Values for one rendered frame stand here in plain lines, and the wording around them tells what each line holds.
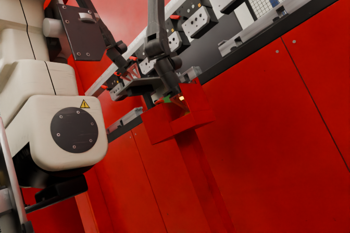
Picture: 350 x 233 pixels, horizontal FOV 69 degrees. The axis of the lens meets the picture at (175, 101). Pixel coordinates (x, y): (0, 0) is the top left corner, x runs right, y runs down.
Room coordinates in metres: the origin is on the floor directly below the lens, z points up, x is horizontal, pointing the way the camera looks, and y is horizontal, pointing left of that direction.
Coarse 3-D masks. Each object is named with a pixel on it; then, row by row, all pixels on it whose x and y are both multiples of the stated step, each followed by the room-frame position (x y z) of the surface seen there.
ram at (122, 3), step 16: (96, 0) 1.58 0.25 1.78; (112, 0) 1.47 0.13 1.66; (128, 0) 1.38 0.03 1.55; (144, 0) 1.29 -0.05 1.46; (112, 16) 1.51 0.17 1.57; (128, 16) 1.41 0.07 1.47; (144, 16) 1.33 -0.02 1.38; (112, 32) 1.55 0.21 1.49; (128, 32) 1.45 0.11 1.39; (80, 64) 1.91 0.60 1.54; (96, 64) 1.76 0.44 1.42; (80, 80) 1.97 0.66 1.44; (96, 96) 1.97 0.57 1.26
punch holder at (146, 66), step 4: (140, 48) 1.41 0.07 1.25; (136, 52) 1.44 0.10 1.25; (140, 52) 1.42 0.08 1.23; (136, 56) 1.45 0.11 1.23; (140, 56) 1.43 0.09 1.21; (144, 56) 1.41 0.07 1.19; (156, 56) 1.36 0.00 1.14; (144, 60) 1.41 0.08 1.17; (152, 60) 1.37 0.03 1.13; (140, 64) 1.44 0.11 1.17; (144, 64) 1.42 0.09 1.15; (148, 64) 1.40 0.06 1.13; (152, 64) 1.38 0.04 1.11; (144, 68) 1.43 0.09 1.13; (148, 68) 1.40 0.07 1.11; (152, 68) 1.39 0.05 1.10; (144, 72) 1.44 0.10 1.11; (148, 72) 1.43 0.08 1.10; (152, 72) 1.45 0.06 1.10
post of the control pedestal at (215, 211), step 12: (192, 132) 0.92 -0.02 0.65; (180, 144) 0.91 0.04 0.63; (192, 144) 0.89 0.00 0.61; (192, 156) 0.90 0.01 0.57; (204, 156) 0.93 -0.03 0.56; (192, 168) 0.91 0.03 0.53; (204, 168) 0.91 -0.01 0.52; (192, 180) 0.92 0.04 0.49; (204, 180) 0.90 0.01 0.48; (204, 192) 0.91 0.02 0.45; (216, 192) 0.92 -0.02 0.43; (204, 204) 0.91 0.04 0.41; (216, 204) 0.89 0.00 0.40; (216, 216) 0.90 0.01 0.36; (228, 216) 0.93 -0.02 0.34; (216, 228) 0.91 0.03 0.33; (228, 228) 0.91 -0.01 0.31
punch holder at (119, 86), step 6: (108, 78) 1.70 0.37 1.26; (114, 78) 1.65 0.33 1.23; (120, 78) 1.64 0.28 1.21; (108, 84) 1.71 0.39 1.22; (114, 84) 1.67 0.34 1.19; (120, 84) 1.63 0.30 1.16; (114, 90) 1.68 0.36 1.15; (114, 96) 1.70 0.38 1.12; (120, 96) 1.67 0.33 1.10; (126, 96) 1.72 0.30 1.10
